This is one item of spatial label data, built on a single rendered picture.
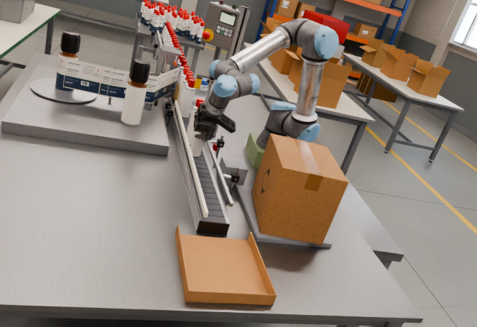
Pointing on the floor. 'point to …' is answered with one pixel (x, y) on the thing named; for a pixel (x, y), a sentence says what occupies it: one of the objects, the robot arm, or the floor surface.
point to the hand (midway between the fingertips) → (204, 138)
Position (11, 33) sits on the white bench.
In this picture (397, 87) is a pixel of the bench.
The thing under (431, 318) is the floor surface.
